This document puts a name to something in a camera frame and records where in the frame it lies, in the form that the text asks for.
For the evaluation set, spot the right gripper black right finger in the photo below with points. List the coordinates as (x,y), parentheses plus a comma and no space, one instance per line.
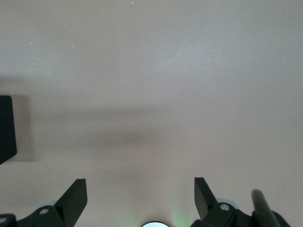
(206,203)

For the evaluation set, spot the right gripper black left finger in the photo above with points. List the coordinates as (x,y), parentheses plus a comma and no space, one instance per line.
(66,203)

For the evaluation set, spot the black plastic box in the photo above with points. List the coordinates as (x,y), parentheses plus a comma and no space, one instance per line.
(7,127)

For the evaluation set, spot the large table cover mat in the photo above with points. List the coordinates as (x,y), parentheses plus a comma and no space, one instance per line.
(165,71)

